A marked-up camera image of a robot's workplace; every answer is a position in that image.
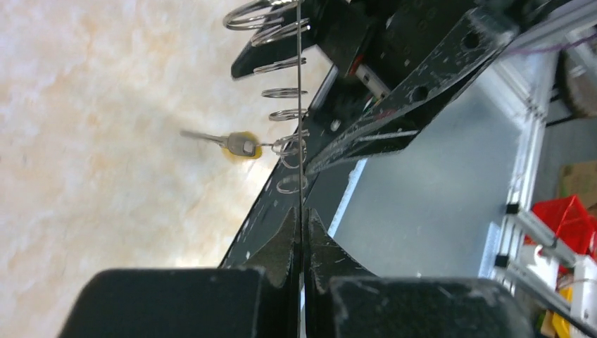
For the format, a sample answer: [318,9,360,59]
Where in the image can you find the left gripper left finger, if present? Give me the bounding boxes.
[240,208,301,337]

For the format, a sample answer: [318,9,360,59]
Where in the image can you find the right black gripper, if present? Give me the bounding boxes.
[230,1,519,175]

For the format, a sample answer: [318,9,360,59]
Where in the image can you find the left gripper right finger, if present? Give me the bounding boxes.
[303,208,374,337]

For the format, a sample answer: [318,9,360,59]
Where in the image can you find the metal key holder plate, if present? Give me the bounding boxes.
[222,0,313,338]

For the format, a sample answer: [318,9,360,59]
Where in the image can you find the silver key yellow cap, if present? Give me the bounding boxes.
[180,130,263,160]

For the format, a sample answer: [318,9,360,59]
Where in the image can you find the red plastic box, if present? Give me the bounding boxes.
[532,195,596,261]

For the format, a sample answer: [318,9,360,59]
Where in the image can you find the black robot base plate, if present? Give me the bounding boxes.
[219,65,374,269]

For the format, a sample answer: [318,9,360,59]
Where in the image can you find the white slotted cable duct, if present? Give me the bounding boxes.
[327,158,367,238]

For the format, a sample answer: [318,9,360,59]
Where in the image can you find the aluminium frame rails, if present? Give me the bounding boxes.
[482,1,596,337]

